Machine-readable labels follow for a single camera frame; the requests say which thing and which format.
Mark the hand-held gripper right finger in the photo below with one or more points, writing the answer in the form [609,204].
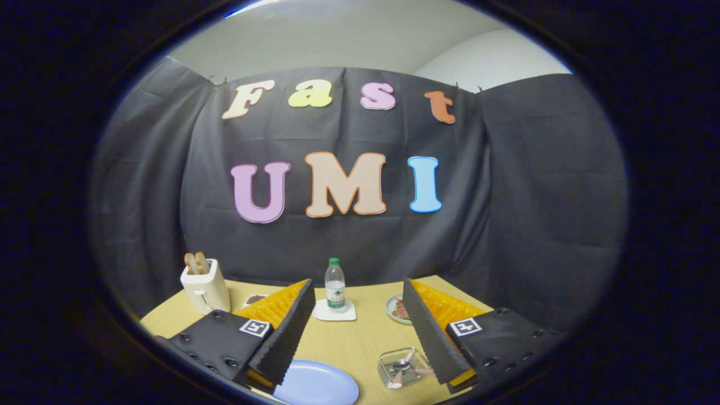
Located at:
[430,337]

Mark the brown bread slice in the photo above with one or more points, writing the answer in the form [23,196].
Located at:
[202,262]
[190,263]

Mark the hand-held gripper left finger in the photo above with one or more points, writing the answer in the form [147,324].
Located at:
[287,337]

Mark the clear water bottle green cap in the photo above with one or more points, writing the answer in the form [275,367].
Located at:
[335,287]

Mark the blue plate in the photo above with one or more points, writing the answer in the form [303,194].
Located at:
[320,385]

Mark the white divided dish with beans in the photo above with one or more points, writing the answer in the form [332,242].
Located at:
[256,298]

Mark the cream toaster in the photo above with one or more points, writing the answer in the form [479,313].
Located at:
[205,292]

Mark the black backdrop cloth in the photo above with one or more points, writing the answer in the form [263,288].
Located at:
[506,197]

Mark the white square coaster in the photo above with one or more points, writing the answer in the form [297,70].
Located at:
[323,314]

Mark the brown meat slices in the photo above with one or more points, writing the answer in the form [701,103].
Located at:
[400,310]

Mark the pale green plate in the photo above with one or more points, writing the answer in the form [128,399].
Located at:
[391,306]

